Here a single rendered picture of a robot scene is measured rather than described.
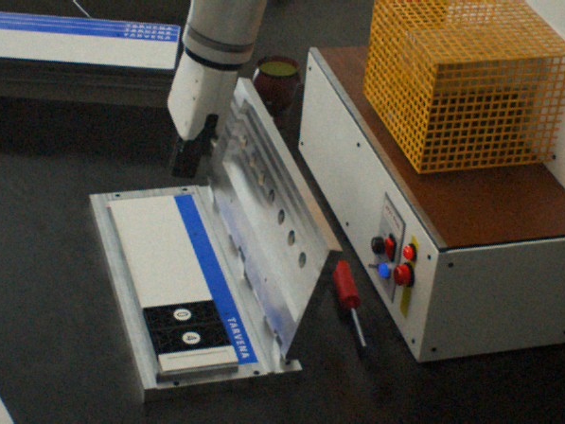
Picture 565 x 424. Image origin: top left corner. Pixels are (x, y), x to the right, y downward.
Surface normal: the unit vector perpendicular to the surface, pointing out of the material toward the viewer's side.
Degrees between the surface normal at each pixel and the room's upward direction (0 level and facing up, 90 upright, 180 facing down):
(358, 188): 90
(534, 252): 90
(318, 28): 0
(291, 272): 76
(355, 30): 0
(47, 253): 0
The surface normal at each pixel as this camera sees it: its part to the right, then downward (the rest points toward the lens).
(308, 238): -0.90, -0.11
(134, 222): 0.08, -0.82
